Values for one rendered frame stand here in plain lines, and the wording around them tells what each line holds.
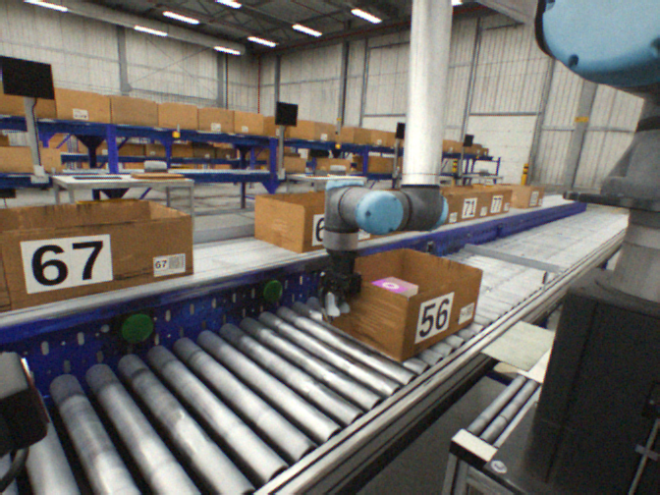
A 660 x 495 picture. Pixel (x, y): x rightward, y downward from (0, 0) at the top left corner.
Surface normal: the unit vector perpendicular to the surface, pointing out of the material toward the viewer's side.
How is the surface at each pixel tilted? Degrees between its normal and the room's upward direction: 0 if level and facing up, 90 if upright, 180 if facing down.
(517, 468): 0
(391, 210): 90
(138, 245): 91
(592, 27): 90
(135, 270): 91
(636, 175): 68
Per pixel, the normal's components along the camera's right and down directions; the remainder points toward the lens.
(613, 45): -0.85, 0.09
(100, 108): 0.72, 0.23
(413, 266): -0.72, 0.14
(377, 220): 0.38, 0.27
